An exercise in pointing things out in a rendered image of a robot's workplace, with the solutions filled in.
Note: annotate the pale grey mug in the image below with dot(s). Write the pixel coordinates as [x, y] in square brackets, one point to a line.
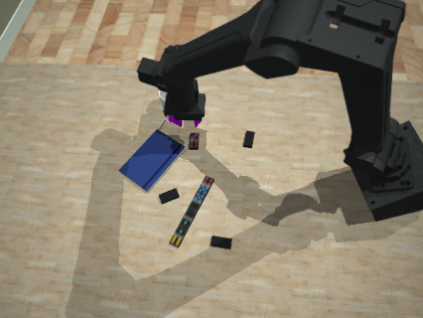
[163, 94]

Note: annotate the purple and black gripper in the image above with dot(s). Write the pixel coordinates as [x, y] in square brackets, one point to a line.
[185, 109]

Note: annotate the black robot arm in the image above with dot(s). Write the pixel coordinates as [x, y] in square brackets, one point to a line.
[298, 34]

